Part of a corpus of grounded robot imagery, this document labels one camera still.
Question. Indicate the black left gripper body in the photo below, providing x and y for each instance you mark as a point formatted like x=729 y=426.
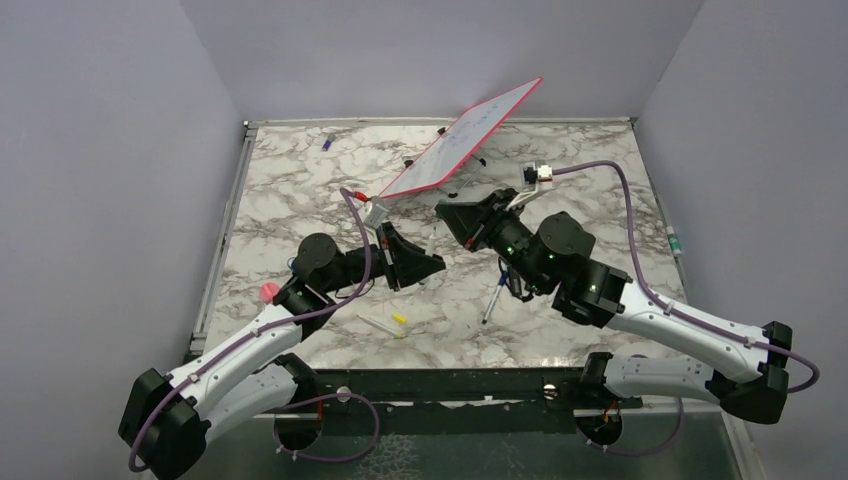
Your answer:
x=383 y=258

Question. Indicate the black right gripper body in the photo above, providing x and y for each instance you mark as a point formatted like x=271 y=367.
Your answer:
x=503 y=223

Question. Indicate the white green-tip marker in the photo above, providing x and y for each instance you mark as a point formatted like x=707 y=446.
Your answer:
x=432 y=240

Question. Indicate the white black-tip marker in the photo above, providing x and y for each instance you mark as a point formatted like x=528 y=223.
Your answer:
x=494 y=297

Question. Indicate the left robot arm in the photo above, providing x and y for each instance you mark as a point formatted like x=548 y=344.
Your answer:
x=170 y=418

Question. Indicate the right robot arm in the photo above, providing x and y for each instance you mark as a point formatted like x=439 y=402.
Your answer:
x=737 y=367

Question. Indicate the whiteboard metal stand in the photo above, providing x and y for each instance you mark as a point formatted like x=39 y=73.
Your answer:
x=460 y=179

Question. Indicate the white yellow-tip marker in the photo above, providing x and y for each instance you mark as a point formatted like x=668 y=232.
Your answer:
x=391 y=331

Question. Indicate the pink framed whiteboard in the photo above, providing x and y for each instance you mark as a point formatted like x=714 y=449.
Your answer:
x=439 y=161

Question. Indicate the pink round object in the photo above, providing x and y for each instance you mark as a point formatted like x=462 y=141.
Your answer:
x=268 y=291

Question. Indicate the small purple marker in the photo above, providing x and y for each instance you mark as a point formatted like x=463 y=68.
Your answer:
x=328 y=142

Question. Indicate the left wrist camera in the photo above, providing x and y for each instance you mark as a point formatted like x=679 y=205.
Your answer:
x=374 y=212

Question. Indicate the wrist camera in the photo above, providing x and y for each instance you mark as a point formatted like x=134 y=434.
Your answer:
x=374 y=212
x=536 y=180

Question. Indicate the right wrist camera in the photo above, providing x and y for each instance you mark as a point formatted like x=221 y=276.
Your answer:
x=536 y=180

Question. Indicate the green white marker on rail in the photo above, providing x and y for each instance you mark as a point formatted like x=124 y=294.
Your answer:
x=673 y=241

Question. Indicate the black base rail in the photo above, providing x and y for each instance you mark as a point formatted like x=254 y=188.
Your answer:
x=359 y=402

